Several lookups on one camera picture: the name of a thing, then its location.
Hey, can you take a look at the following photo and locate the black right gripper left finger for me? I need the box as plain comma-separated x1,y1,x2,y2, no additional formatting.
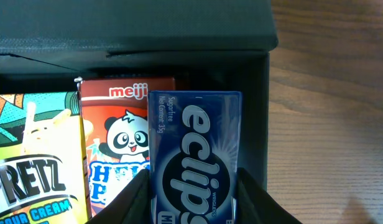
86,169,150,224

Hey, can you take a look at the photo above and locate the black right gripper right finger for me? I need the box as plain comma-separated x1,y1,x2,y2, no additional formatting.
236,167,302,224

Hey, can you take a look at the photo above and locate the blue Eclipse mints tin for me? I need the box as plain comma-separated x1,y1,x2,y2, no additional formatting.
148,91,242,224

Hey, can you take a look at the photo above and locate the red Hello Panda box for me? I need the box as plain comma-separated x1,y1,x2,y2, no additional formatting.
78,77,176,216

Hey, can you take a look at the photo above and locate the green Pretz snack box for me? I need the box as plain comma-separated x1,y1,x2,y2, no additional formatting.
0,91,90,224

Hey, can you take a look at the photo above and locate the black gift box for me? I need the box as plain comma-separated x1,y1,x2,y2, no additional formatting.
0,0,279,187

